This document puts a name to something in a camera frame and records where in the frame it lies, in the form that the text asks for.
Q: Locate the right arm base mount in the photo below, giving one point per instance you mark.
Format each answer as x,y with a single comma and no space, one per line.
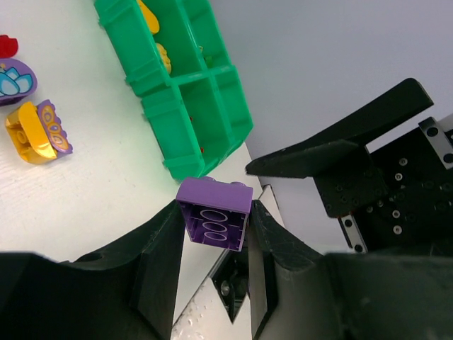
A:
230,277

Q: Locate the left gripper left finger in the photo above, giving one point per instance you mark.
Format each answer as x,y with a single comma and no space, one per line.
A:
124,290

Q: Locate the red scalloped lego brick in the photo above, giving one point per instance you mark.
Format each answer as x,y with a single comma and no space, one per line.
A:
8,46

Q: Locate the pale yellow curved lego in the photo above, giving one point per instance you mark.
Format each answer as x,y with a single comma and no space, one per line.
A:
164,57

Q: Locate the green compartment tray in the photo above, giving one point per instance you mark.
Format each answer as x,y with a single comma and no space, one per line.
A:
199,116

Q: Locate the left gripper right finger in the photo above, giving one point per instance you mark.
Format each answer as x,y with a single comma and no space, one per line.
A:
298,293

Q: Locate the purple butterfly lego piece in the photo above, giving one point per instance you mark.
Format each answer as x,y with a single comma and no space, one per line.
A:
52,125

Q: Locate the lavender lego plate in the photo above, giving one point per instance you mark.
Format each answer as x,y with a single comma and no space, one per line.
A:
216,213

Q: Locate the purple lotus lego piece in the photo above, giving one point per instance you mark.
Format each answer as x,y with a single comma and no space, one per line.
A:
17,81

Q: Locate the dark green curved lego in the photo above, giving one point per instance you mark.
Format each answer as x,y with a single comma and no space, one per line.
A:
209,61

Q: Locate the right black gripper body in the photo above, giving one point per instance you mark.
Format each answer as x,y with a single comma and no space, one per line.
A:
398,196

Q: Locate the yellow curved lego brick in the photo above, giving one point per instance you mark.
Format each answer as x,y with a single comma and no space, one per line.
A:
28,135

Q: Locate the orange yellow curved lego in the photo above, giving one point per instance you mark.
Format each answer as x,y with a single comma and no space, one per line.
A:
149,17

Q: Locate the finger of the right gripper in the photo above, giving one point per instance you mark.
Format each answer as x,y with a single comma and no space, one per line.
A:
308,160
394,107

